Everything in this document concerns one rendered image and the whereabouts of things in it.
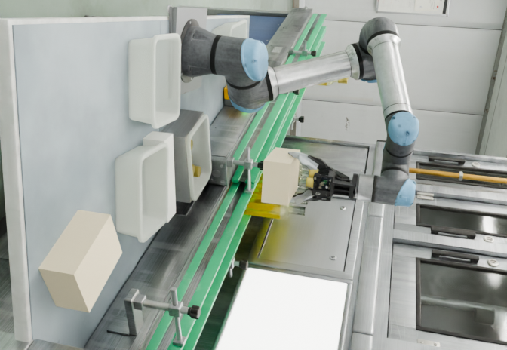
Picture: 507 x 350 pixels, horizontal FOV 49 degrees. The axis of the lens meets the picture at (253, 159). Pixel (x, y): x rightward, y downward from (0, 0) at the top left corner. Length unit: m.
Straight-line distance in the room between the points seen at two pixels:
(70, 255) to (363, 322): 0.86
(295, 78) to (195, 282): 0.69
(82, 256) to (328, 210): 1.11
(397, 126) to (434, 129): 6.89
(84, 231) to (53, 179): 0.13
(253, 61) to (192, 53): 0.18
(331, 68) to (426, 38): 6.09
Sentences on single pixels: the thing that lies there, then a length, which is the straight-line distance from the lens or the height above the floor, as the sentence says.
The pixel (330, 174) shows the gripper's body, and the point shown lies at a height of 1.23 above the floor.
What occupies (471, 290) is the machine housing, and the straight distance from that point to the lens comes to 1.88.
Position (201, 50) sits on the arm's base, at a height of 0.83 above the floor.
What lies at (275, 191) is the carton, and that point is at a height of 1.09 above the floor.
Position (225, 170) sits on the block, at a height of 0.88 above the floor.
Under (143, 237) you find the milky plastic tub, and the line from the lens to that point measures 1.39.
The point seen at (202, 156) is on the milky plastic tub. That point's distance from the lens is 1.75.
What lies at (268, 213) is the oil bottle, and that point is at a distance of 1.81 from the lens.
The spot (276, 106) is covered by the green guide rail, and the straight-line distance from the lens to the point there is 2.17.
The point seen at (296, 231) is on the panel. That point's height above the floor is 1.11.
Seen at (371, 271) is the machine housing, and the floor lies 1.37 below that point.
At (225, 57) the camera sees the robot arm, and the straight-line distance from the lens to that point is 1.61.
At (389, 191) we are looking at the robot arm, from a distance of 1.51.
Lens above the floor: 1.35
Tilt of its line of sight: 13 degrees down
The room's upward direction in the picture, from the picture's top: 97 degrees clockwise
